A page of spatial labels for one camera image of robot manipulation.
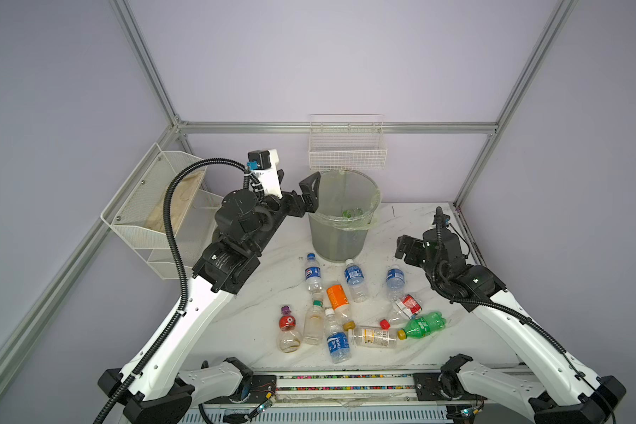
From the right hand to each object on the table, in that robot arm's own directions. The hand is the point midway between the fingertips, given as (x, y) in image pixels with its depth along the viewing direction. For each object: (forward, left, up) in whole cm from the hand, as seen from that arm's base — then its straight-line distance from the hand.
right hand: (409, 241), depth 74 cm
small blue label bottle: (0, 0, -24) cm, 24 cm away
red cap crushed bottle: (-9, -2, -24) cm, 26 cm away
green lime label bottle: (+24, +15, -13) cm, 31 cm away
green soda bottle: (-16, -6, -22) cm, 28 cm away
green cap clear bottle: (-14, +28, -26) cm, 41 cm away
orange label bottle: (-9, +20, -22) cm, 31 cm away
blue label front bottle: (-21, +20, -21) cm, 36 cm away
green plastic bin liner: (+28, +16, -10) cm, 34 cm away
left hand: (0, +29, +24) cm, 37 cm away
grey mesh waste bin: (+9, +20, -14) cm, 26 cm away
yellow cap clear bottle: (-19, +11, -21) cm, 31 cm away
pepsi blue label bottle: (+2, +29, -22) cm, 37 cm away
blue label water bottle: (0, +14, -22) cm, 26 cm away
